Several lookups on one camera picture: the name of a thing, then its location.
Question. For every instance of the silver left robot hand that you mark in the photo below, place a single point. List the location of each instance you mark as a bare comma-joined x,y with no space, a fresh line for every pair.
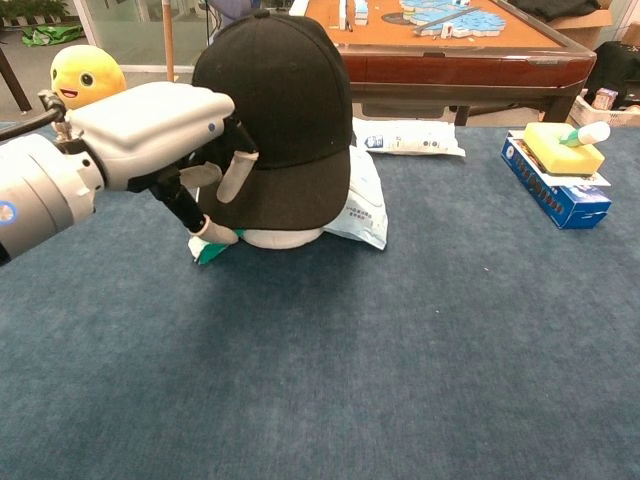
145,130

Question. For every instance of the black baseball cap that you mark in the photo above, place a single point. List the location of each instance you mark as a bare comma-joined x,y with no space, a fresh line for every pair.
290,110

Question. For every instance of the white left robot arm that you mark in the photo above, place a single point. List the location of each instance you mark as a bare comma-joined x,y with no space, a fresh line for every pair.
35,195

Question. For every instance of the yellow plush dinosaur toy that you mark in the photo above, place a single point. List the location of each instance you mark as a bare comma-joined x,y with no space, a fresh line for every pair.
85,75

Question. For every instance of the white foam mannequin head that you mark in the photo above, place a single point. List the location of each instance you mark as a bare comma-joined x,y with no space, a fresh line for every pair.
280,239

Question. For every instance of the wooden pole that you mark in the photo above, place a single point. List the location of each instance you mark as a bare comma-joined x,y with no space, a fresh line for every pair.
169,40

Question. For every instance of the green bag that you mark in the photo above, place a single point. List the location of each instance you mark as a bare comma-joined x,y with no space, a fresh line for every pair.
50,36

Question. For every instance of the green wet wipes pack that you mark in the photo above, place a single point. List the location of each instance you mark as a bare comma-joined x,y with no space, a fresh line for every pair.
210,250

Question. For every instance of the dark table leg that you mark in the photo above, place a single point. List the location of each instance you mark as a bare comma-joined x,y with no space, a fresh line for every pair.
15,80

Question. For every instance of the blue-grey machine base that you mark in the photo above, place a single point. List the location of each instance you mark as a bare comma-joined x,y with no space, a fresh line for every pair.
235,10

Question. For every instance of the green potted plants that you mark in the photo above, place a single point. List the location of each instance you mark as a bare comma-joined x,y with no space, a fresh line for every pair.
30,10

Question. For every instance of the light blue wet wipes pack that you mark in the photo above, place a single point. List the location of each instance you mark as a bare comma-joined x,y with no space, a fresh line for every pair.
365,210

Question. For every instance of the upright white mahjong tiles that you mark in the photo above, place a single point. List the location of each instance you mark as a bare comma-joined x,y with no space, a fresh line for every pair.
357,12

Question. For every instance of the white printed tissue packet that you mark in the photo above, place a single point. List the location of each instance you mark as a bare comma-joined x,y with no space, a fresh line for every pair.
410,140

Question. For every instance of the blue felt table cover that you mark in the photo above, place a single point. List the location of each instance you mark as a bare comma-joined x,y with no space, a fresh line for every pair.
350,350

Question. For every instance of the brown mahjong table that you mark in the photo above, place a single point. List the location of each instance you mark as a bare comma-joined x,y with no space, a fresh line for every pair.
450,70

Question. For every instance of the blue mahjong tile cluster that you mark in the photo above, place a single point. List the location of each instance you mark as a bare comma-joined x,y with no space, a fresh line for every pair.
465,20

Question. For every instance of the yellow sponge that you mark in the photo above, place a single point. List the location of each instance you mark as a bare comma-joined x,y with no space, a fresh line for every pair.
555,152

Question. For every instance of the black folded cloth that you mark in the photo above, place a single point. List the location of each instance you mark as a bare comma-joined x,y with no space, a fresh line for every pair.
550,7

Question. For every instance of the blue cardboard box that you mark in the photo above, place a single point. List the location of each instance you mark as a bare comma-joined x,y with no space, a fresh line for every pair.
565,207

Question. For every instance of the small white green-labelled bottle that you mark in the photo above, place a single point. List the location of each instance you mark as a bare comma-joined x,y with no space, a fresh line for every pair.
592,132

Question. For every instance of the open cardboard carton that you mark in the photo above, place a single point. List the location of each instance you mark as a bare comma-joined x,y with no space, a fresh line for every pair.
585,30

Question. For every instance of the small printed carton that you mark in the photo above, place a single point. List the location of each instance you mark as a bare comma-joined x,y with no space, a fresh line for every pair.
604,99

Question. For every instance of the white plastic basket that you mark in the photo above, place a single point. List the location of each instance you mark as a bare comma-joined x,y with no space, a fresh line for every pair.
605,118

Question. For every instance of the black bag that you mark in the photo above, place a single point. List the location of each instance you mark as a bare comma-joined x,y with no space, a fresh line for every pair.
620,65

